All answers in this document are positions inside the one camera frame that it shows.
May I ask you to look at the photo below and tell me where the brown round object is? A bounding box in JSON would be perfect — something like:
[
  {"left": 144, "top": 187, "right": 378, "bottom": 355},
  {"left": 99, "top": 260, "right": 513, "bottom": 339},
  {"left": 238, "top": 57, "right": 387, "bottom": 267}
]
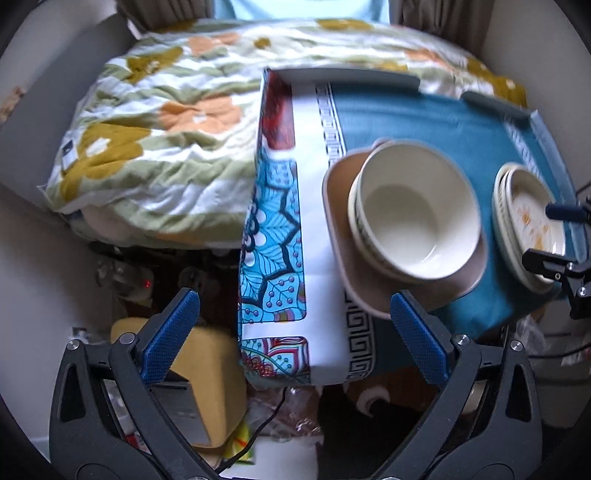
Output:
[{"left": 344, "top": 374, "right": 444, "bottom": 416}]

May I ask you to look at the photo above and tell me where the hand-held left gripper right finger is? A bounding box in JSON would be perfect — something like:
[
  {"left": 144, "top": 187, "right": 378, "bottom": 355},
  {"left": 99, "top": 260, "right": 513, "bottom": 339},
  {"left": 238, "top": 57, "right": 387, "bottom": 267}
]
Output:
[{"left": 369, "top": 290, "right": 543, "bottom": 480}]

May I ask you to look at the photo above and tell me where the white blue-patterned bowl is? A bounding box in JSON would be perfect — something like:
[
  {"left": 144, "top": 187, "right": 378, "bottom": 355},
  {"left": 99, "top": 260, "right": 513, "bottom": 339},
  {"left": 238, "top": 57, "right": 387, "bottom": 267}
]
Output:
[{"left": 347, "top": 179, "right": 416, "bottom": 278}]

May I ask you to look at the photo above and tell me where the clear device with red light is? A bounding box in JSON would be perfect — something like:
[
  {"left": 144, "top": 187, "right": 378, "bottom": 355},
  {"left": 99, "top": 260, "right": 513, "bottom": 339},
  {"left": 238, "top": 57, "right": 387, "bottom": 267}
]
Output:
[{"left": 95, "top": 258, "right": 155, "bottom": 305}]

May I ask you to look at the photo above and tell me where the orange floral plate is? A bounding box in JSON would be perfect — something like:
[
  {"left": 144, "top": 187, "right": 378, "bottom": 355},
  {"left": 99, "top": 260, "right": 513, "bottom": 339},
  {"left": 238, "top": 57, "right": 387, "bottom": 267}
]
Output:
[{"left": 501, "top": 167, "right": 568, "bottom": 278}]

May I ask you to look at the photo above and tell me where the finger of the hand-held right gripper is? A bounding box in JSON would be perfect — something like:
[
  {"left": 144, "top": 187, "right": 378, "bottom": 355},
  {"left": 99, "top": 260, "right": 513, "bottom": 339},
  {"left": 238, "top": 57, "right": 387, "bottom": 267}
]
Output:
[
  {"left": 546, "top": 196, "right": 591, "bottom": 223},
  {"left": 523, "top": 248, "right": 591, "bottom": 320}
]

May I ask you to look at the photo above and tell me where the black cable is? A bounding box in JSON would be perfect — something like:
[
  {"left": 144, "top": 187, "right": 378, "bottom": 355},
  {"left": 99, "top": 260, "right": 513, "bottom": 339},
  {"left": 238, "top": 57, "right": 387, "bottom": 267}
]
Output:
[{"left": 217, "top": 385, "right": 289, "bottom": 476}]

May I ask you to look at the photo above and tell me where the brown curtain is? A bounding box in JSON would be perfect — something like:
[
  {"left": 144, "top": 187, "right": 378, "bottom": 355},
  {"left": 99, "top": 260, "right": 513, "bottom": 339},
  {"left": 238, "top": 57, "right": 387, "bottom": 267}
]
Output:
[
  {"left": 115, "top": 0, "right": 215, "bottom": 31},
  {"left": 390, "top": 0, "right": 485, "bottom": 40}
]

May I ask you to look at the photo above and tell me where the stack of floral plates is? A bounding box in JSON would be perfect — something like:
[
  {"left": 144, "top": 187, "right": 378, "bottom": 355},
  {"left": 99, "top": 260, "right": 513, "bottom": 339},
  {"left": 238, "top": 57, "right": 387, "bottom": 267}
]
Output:
[{"left": 492, "top": 162, "right": 562, "bottom": 295}]

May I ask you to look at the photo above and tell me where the colourful packet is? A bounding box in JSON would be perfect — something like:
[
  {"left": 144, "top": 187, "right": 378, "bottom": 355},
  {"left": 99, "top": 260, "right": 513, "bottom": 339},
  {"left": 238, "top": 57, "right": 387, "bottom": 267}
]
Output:
[{"left": 224, "top": 422, "right": 257, "bottom": 467}]

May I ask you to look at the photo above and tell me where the grey box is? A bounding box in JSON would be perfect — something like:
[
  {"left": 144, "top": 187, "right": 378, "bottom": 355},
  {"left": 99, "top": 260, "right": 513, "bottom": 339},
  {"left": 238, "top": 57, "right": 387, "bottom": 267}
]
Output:
[{"left": 152, "top": 381, "right": 208, "bottom": 445}]

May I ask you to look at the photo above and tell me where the floral blanket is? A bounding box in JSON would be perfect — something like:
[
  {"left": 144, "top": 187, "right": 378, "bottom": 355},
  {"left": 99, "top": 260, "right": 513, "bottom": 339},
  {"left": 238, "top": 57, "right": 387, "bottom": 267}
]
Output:
[{"left": 37, "top": 18, "right": 529, "bottom": 245}]

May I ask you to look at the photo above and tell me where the cream bowl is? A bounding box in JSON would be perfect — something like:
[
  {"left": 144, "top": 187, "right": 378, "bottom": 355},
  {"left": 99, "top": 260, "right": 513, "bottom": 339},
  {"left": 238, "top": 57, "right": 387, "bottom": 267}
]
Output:
[{"left": 358, "top": 141, "right": 481, "bottom": 282}]

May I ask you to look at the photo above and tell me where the clear plastic bag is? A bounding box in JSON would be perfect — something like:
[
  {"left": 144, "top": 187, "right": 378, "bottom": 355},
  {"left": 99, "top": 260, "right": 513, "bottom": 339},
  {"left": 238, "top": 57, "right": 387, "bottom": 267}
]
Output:
[
  {"left": 501, "top": 295, "right": 591, "bottom": 367},
  {"left": 249, "top": 385, "right": 324, "bottom": 439}
]

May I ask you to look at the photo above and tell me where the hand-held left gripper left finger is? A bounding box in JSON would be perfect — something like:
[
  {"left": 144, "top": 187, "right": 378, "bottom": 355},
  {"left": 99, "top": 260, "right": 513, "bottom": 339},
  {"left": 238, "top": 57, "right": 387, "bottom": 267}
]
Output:
[{"left": 48, "top": 287, "right": 218, "bottom": 480}]

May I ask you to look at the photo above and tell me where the yellow box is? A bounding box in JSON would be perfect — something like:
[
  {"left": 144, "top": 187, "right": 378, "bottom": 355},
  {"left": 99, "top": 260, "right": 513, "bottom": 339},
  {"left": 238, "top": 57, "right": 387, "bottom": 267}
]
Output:
[{"left": 110, "top": 316, "right": 247, "bottom": 450}]

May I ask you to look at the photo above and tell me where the light blue curtain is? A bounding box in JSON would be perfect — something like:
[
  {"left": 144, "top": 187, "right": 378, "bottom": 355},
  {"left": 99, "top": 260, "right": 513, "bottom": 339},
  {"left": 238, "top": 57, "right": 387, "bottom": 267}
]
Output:
[{"left": 210, "top": 0, "right": 391, "bottom": 21}]

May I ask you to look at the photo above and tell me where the teal patterned tablecloth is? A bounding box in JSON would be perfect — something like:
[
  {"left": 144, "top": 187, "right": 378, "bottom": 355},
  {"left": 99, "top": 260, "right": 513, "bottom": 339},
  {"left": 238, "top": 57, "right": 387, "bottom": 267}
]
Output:
[{"left": 238, "top": 69, "right": 580, "bottom": 386}]

